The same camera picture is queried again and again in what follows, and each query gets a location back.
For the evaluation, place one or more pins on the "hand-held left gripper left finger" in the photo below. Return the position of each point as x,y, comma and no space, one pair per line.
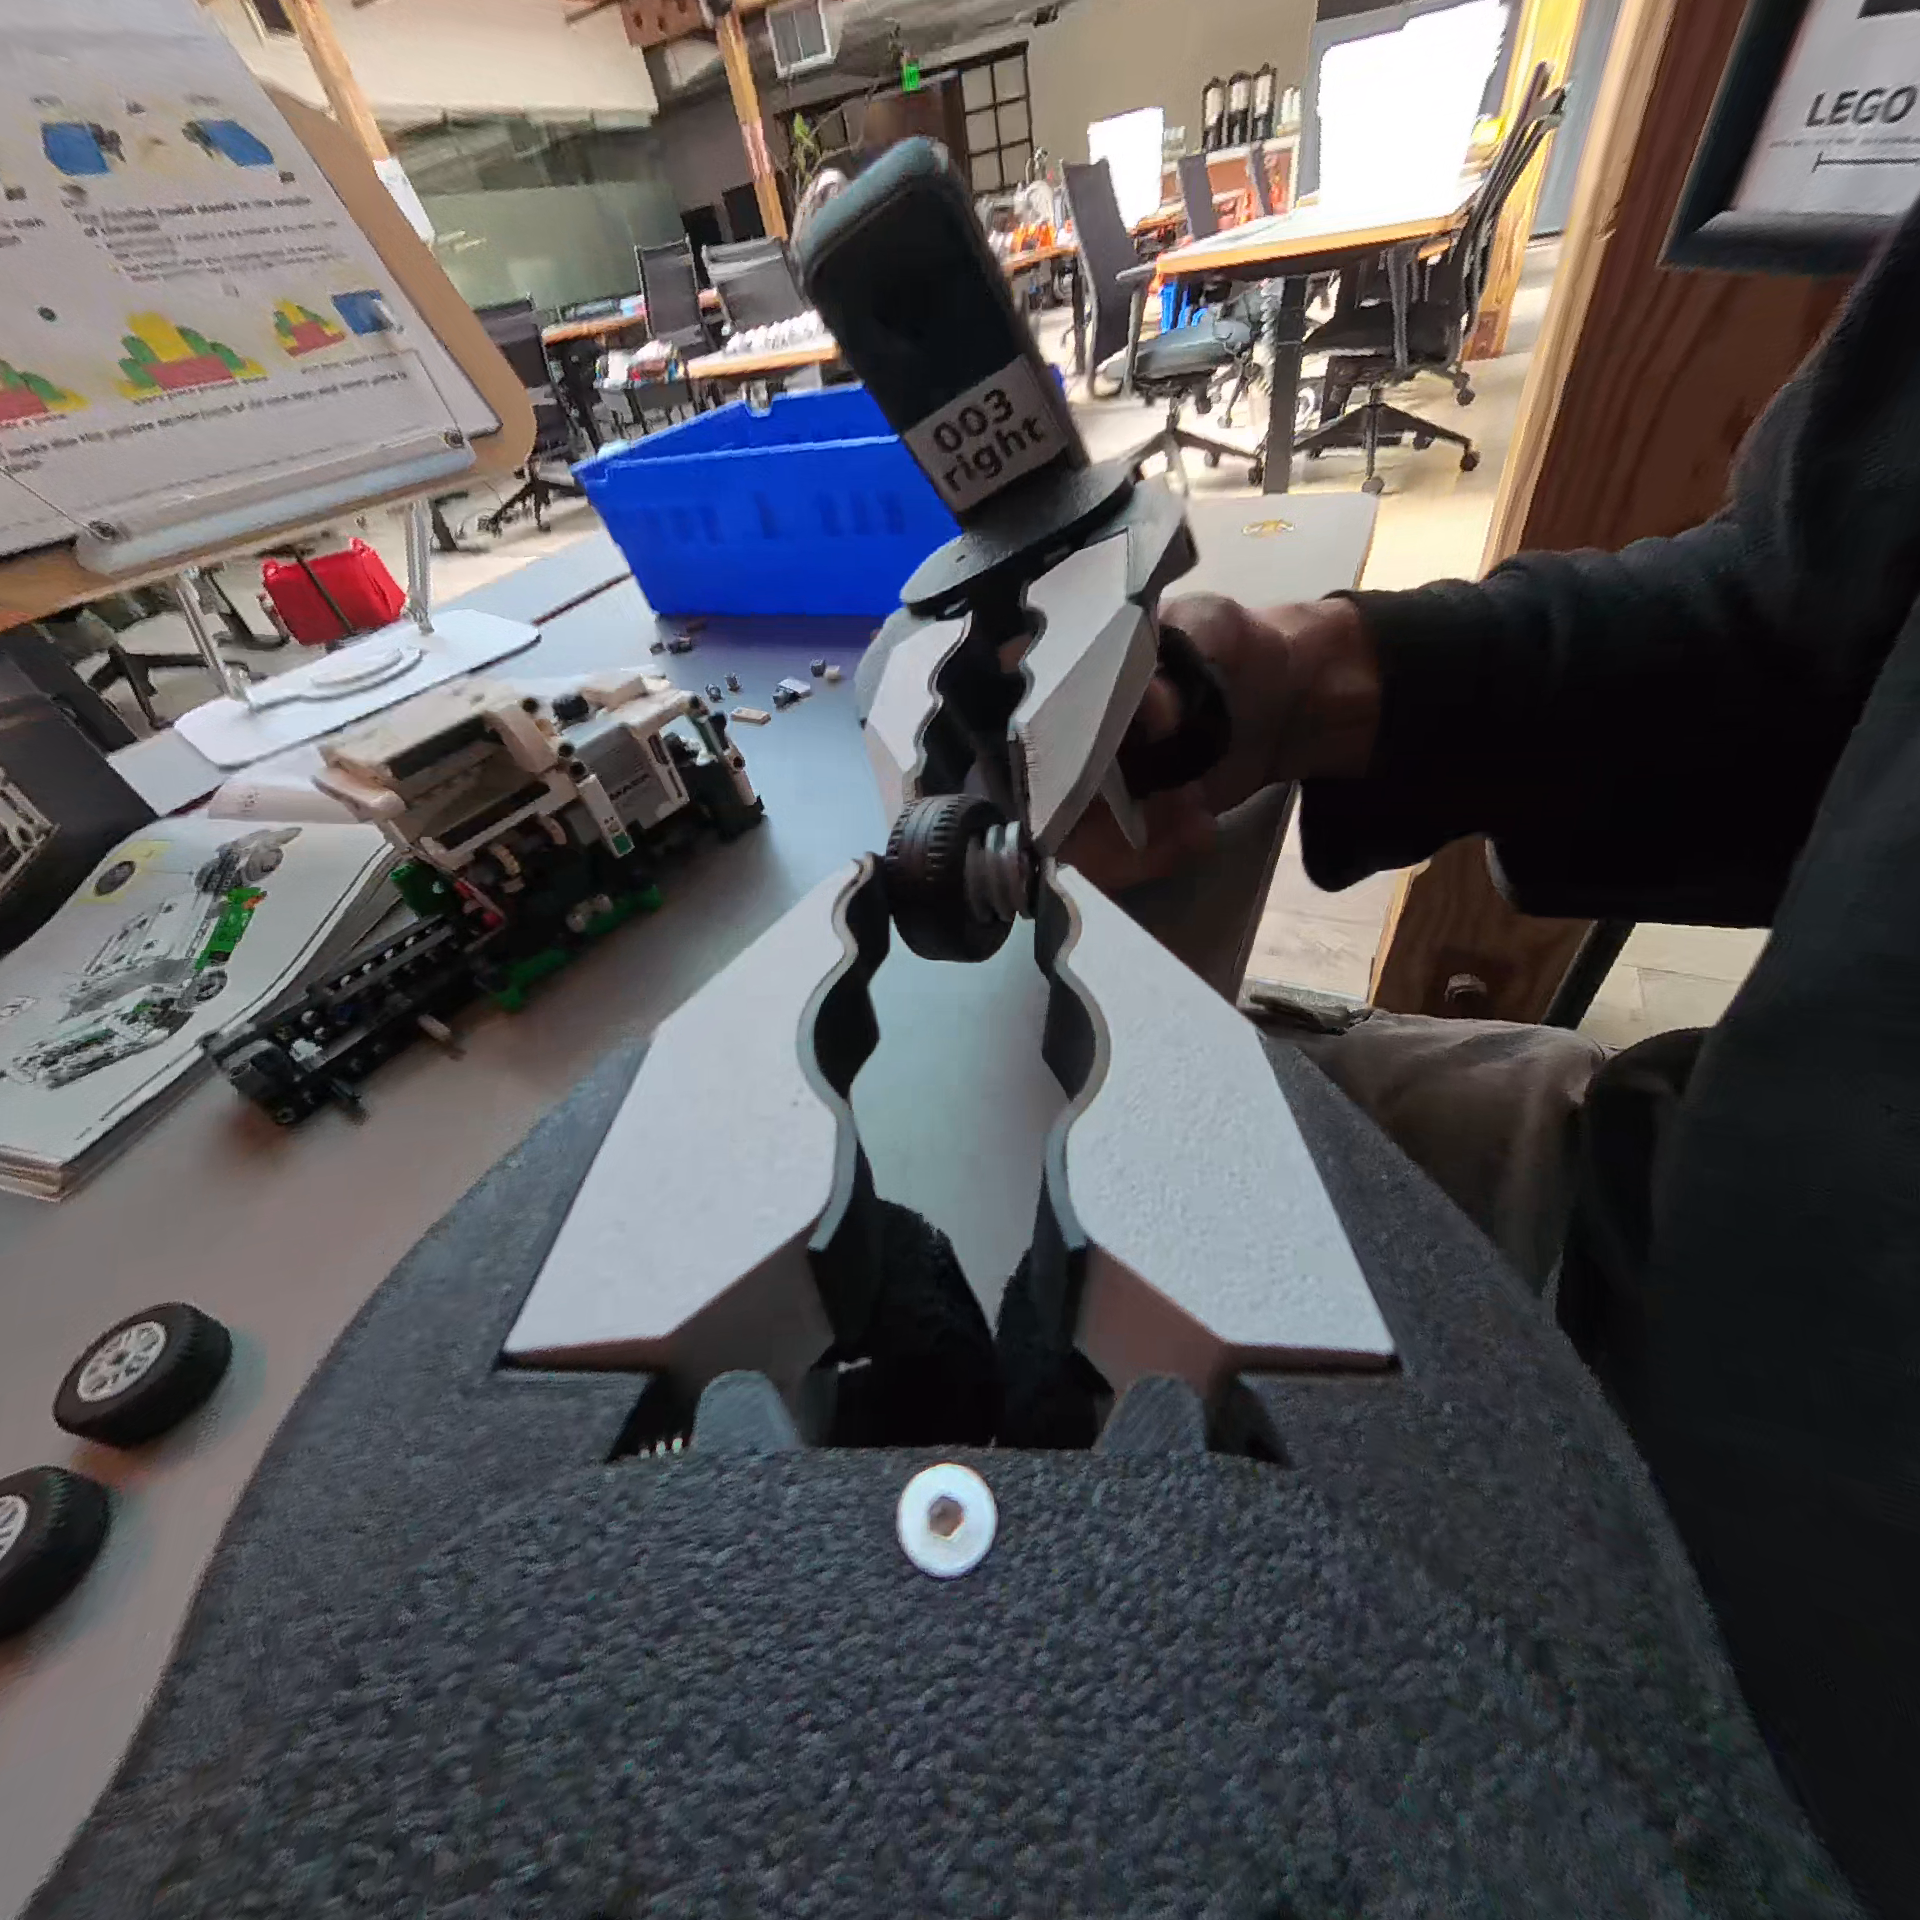
704,1201

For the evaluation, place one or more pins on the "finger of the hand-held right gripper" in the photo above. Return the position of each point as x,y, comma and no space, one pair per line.
892,705
1080,675

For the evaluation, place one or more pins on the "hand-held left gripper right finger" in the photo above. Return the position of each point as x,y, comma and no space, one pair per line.
1231,1201

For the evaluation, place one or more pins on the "black toy wheel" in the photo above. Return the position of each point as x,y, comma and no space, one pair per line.
44,1552
954,885
142,1372

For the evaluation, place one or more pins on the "white lego truck model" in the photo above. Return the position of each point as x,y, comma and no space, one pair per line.
495,781

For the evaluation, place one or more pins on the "person's right forearm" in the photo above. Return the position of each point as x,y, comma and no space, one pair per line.
1576,721

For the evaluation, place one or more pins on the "scattered small lego pieces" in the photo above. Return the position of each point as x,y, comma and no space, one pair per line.
791,691

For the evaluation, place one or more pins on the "lego instruction booklet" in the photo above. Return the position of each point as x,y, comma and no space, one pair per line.
136,975

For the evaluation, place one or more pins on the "person's right hand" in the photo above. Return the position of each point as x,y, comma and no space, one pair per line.
1291,691

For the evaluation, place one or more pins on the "black office chair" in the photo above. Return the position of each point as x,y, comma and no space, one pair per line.
1095,240
1395,329
525,360

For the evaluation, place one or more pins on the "person's grey-trousered legs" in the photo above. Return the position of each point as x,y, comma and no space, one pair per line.
1470,1110

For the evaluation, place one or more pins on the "blue plastic storage bin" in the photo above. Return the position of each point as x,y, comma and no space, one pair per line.
722,510

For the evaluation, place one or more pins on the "wooden office table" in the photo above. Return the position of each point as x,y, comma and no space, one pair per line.
1306,233

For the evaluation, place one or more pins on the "silver folding stand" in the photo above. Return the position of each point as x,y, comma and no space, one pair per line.
376,668

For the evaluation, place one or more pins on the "red plastic bin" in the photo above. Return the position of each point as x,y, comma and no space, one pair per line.
340,592

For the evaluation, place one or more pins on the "instruction sheet on wooden board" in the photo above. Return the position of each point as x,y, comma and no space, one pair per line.
195,224

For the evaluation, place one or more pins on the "black framed marker sign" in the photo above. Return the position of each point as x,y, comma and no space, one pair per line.
1846,120

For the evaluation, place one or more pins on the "wooden post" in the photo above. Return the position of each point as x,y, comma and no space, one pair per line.
1589,376

